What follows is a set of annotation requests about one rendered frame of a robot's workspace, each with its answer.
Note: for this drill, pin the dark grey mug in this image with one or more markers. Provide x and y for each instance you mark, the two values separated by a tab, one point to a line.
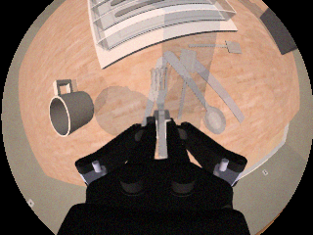
75	110

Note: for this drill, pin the white flat base plate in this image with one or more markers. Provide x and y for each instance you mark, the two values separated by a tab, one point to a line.
107	59

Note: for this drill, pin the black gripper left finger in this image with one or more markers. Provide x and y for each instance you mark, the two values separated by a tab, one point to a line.
116	153

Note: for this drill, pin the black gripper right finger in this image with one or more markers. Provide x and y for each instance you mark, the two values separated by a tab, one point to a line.
208	153

